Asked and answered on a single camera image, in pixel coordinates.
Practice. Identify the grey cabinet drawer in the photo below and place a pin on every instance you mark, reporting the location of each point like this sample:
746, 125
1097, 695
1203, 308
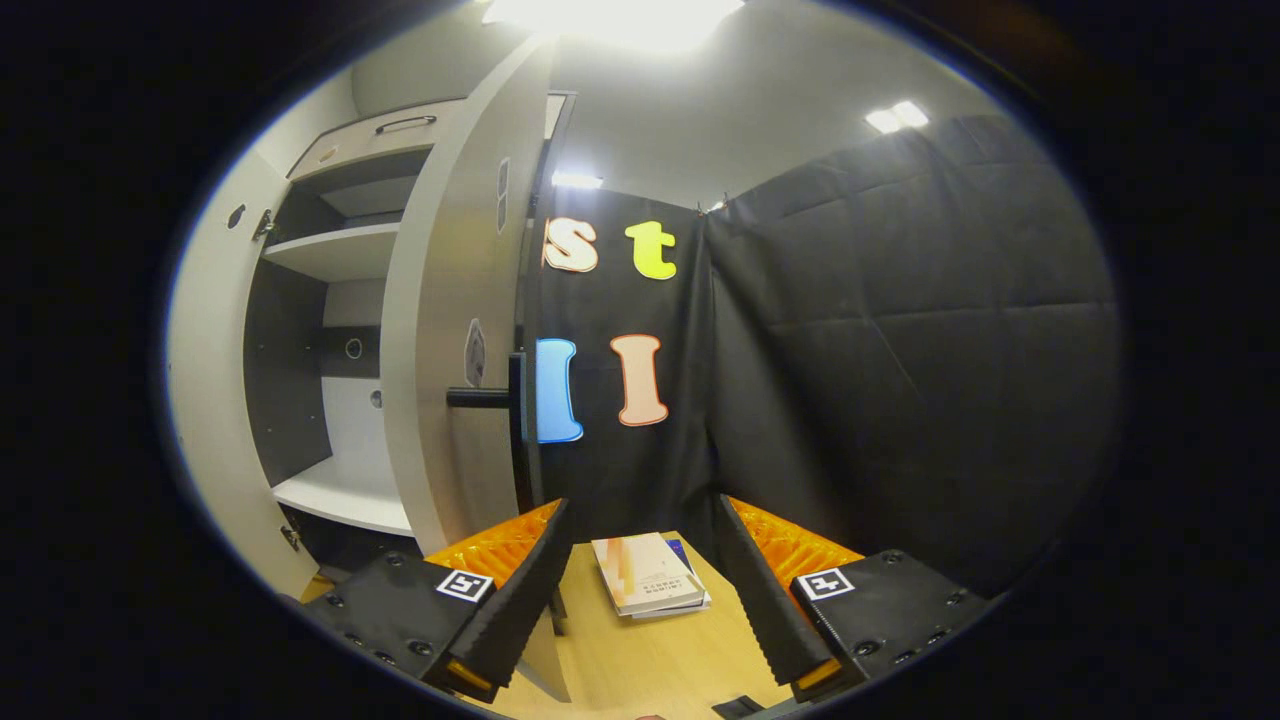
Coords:
360, 140

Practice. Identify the white orange cover book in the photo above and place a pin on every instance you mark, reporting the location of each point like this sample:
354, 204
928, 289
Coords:
645, 575

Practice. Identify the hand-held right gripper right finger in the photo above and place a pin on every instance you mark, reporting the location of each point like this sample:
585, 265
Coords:
765, 590

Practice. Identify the grey cabinet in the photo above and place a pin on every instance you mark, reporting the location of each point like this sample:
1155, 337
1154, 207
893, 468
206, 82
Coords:
300, 380

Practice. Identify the small ceiling light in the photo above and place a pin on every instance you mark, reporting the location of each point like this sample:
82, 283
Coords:
577, 180
897, 116

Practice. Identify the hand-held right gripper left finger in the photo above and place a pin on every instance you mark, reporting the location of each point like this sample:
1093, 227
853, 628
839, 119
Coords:
515, 590

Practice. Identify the blue cover book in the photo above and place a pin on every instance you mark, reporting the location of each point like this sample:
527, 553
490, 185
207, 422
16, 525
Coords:
690, 555

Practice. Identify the black backdrop cloth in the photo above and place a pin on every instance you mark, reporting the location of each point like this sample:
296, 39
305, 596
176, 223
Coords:
900, 350

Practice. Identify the large ceiling light panel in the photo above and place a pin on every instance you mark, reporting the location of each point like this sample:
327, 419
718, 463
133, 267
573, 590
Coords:
610, 18

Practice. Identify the grey cabinet door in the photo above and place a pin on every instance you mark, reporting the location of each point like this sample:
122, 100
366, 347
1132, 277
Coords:
210, 380
440, 280

